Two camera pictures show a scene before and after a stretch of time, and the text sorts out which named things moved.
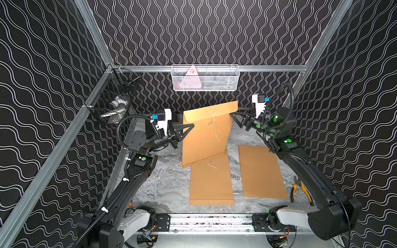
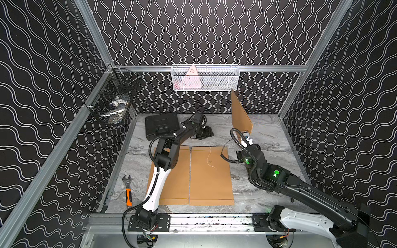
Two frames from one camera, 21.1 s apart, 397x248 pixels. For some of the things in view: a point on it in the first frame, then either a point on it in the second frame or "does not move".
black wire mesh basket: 111,99 does not move
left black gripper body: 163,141 -> 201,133
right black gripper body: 260,125 -> 239,155
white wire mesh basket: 205,77 does not move
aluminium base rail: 217,223 does not move
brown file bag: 261,174 -> 241,123
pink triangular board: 191,79 does not move
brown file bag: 209,137 -> 176,189
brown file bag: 211,183 does not move
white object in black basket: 118,106 does not move
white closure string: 213,166 does not move
